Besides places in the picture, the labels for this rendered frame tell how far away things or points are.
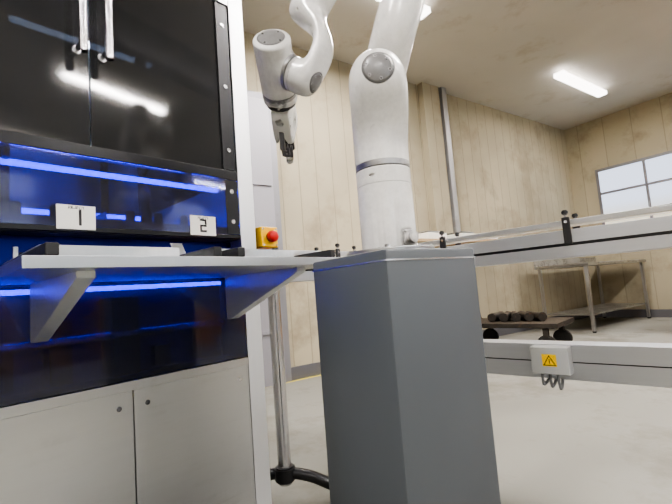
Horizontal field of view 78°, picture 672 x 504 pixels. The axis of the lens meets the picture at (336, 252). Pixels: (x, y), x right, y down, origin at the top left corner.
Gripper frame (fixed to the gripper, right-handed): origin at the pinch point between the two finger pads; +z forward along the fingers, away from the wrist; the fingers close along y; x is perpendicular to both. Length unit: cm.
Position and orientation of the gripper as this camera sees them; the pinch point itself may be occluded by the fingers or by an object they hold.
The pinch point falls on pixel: (288, 147)
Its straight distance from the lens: 120.5
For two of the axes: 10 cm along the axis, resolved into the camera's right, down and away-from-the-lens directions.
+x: -10.0, -0.6, 0.6
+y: 0.9, -8.4, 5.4
